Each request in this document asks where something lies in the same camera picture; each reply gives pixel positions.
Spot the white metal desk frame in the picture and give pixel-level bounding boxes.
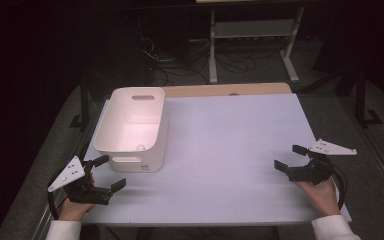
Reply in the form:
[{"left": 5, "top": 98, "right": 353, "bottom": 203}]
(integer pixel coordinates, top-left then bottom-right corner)
[{"left": 195, "top": 0, "right": 306, "bottom": 85}]

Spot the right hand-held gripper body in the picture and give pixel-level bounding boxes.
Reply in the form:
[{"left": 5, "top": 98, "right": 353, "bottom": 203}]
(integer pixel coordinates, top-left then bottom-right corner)
[{"left": 285, "top": 138, "right": 359, "bottom": 186}]

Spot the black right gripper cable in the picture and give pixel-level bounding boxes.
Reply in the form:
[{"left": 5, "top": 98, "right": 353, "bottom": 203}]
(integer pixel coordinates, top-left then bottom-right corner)
[{"left": 329, "top": 164, "right": 349, "bottom": 211}]

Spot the person's left hand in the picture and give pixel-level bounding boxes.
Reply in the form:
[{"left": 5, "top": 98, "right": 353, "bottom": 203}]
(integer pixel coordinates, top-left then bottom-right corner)
[{"left": 57, "top": 173, "right": 96, "bottom": 222}]

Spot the black metal stand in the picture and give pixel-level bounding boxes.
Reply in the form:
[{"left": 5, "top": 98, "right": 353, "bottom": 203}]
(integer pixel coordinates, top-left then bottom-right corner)
[
  {"left": 68, "top": 73, "right": 93, "bottom": 132},
  {"left": 353, "top": 65, "right": 384, "bottom": 128}
]

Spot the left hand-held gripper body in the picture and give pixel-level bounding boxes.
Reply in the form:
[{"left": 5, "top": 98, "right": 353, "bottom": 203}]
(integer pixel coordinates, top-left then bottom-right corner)
[{"left": 47, "top": 155, "right": 113, "bottom": 206}]

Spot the white plastic storage bin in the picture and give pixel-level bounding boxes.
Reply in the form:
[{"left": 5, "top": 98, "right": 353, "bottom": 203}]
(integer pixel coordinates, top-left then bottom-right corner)
[{"left": 93, "top": 86, "right": 170, "bottom": 174}]

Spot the tangle of black floor cables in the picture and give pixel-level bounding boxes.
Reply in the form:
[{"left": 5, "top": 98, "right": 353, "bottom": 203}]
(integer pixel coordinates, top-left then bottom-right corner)
[{"left": 139, "top": 19, "right": 258, "bottom": 86}]

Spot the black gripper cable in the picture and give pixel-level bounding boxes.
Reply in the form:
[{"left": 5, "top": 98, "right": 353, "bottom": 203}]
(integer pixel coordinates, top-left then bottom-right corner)
[
  {"left": 47, "top": 169, "right": 62, "bottom": 221},
  {"left": 329, "top": 164, "right": 349, "bottom": 211}
]

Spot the person's right hand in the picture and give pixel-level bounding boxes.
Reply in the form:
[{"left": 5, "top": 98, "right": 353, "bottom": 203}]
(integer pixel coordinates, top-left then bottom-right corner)
[{"left": 294, "top": 177, "right": 342, "bottom": 217}]

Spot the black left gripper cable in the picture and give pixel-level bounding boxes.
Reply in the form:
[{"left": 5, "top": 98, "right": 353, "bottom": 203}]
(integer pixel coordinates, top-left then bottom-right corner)
[{"left": 47, "top": 169, "right": 62, "bottom": 221}]

